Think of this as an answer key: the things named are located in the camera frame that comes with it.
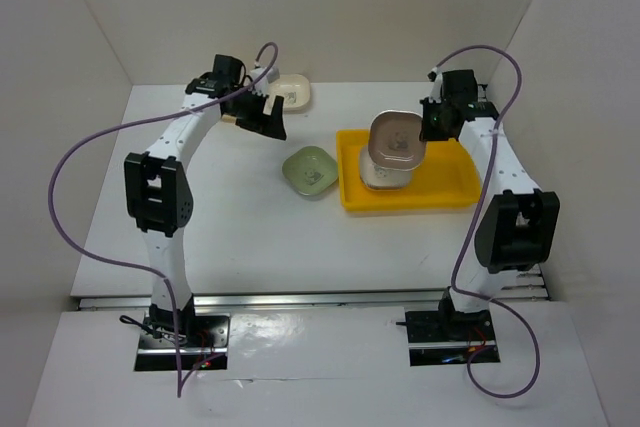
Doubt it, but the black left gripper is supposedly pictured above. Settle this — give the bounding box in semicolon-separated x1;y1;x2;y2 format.
224;86;285;139

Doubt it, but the cream panda plate back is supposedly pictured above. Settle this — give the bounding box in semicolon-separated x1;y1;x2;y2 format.
269;74;311;112

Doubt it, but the cream panda plate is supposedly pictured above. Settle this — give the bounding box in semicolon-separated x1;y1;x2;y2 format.
269;74;311;112
358;146;413;190

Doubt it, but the brown panda plate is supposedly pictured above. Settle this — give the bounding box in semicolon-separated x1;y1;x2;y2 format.
368;110;426;171

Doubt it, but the green panda plate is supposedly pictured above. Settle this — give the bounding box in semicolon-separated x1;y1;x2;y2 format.
282;146;338;197

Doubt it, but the cream panda plate front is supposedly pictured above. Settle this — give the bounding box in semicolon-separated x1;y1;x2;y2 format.
358;146;413;190

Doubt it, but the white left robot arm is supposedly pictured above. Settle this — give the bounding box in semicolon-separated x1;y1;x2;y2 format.
124;55;286;346

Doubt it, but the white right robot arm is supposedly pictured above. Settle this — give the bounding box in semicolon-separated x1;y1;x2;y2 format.
420;68;560;340

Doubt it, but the yellow plastic bin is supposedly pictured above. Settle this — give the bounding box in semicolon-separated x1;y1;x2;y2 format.
336;129;481;212

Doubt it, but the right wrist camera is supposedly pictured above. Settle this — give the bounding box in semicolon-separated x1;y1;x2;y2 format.
427;67;443;102

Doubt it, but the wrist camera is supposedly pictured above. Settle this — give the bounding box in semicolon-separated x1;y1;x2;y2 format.
249;64;280;96
427;67;443;102

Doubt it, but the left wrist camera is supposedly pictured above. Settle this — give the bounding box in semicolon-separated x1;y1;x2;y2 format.
249;64;280;96

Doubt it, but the aluminium rail front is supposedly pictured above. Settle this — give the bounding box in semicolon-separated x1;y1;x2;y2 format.
74;286;551;312

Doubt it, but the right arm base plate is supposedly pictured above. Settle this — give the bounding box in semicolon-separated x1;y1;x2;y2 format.
396;310;500;367

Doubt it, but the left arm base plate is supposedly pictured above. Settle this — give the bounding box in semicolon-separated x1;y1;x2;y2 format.
119;314;231;372

